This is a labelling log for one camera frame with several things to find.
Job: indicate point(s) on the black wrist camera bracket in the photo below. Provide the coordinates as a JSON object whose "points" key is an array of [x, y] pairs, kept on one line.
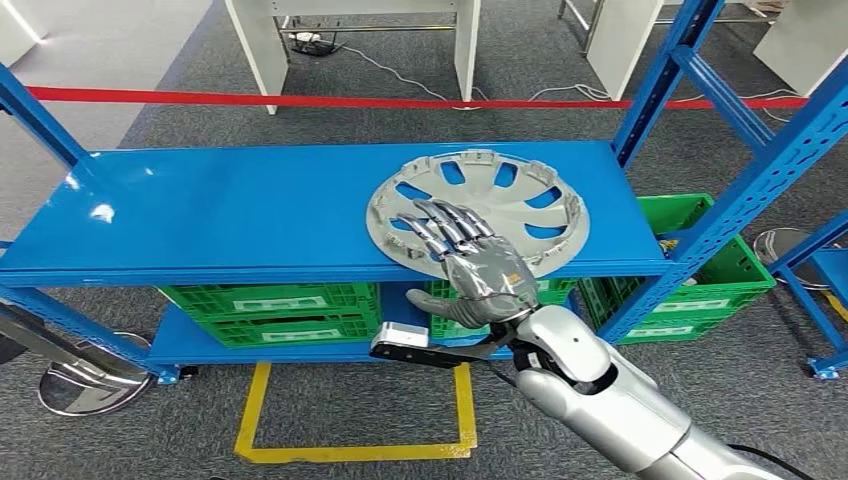
{"points": [[430, 358]]}

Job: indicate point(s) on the chrome barrier stanchion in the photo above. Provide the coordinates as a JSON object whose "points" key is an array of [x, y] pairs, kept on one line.
{"points": [[775, 245], [93, 394]]}

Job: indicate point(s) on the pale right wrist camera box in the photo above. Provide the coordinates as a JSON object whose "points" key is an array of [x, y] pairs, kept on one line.
{"points": [[404, 333]]}

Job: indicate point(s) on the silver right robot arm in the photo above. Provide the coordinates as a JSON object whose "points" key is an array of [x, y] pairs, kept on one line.
{"points": [[616, 417]]}

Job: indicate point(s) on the green plastic crate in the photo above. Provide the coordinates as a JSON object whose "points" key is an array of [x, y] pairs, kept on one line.
{"points": [[735, 272], [450, 332], [560, 288], [291, 331], [689, 324], [278, 298]]}

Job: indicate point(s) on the blue metal shelf rack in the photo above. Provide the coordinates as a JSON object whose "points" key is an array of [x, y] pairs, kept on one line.
{"points": [[212, 212], [838, 265]]}

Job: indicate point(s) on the black router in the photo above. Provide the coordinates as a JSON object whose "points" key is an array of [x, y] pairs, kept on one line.
{"points": [[314, 43]]}

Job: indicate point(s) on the silver plastic wheel hubcap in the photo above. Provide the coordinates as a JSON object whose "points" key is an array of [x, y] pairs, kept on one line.
{"points": [[490, 199]]}

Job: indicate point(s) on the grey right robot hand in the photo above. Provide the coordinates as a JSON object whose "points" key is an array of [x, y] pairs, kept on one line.
{"points": [[490, 281]]}

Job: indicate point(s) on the red barrier belt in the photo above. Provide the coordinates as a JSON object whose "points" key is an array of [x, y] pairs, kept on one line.
{"points": [[265, 100]]}

